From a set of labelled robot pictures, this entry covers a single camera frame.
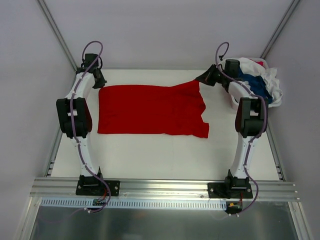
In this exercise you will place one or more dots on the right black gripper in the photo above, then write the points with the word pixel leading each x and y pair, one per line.
pixel 210 75

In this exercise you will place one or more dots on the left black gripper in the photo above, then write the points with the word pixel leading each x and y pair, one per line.
pixel 98 78

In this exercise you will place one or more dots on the red t shirt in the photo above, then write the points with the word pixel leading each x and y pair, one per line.
pixel 149 109

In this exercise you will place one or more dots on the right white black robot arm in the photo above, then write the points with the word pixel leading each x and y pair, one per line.
pixel 250 121

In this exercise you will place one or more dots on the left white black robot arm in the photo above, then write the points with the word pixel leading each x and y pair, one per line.
pixel 76 123

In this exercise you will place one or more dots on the white t shirt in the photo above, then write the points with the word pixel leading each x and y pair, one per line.
pixel 268 75

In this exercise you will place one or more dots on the blue t shirt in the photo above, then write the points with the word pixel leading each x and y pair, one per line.
pixel 256 84

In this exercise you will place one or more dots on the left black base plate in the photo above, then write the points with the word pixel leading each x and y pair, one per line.
pixel 112 187

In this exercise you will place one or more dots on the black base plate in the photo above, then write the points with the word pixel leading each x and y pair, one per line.
pixel 220 190
pixel 112 187

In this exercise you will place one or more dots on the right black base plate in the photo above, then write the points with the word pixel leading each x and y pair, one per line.
pixel 220 190

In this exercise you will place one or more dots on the aluminium mounting rail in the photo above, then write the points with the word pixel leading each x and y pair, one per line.
pixel 273 191

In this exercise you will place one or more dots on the white slotted cable duct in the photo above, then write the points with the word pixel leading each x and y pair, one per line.
pixel 115 203

